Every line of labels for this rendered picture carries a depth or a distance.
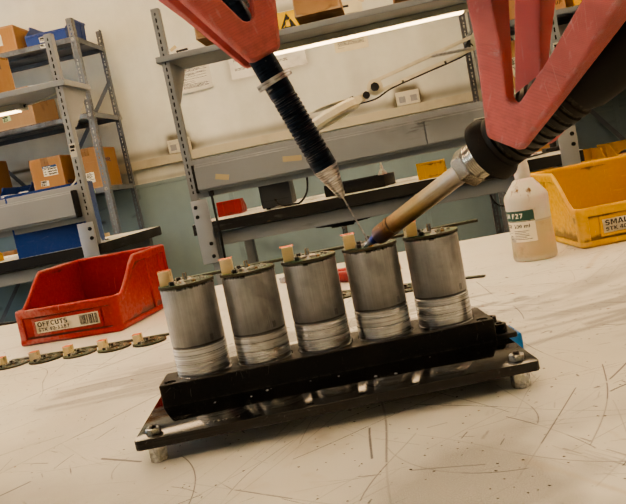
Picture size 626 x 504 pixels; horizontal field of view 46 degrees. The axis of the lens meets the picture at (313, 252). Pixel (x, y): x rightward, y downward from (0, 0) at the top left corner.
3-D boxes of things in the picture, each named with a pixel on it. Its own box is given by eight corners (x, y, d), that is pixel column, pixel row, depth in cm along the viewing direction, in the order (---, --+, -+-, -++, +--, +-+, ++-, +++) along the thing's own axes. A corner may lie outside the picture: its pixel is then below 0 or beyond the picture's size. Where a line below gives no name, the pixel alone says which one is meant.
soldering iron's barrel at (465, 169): (375, 255, 31) (487, 172, 27) (357, 224, 31) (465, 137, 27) (395, 249, 32) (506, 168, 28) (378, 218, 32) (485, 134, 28)
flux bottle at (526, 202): (512, 257, 60) (491, 135, 59) (555, 250, 59) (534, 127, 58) (515, 264, 56) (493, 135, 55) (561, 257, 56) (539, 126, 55)
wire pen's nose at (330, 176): (328, 204, 32) (311, 174, 32) (349, 191, 33) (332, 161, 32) (336, 203, 31) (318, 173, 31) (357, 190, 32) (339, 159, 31)
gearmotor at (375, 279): (420, 352, 33) (398, 239, 32) (365, 363, 33) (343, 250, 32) (411, 340, 35) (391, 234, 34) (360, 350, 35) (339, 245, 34)
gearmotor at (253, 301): (295, 377, 33) (272, 264, 32) (241, 388, 33) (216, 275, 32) (295, 363, 35) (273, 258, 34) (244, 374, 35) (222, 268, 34)
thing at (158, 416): (493, 345, 36) (489, 322, 36) (544, 387, 29) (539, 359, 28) (169, 411, 36) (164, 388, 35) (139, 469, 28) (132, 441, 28)
